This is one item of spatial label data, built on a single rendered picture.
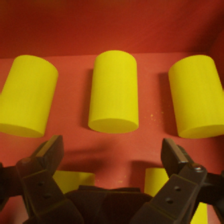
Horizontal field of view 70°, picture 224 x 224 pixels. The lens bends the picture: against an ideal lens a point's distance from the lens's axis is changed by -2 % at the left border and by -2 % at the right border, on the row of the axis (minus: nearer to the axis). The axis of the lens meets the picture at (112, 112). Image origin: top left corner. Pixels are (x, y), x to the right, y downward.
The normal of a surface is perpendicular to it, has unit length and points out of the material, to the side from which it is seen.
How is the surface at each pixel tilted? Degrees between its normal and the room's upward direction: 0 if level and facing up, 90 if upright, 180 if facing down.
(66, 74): 0
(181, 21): 90
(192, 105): 43
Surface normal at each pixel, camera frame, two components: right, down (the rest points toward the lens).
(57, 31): 0.04, 0.92
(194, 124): -0.73, -0.26
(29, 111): 0.68, -0.24
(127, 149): -0.01, -0.39
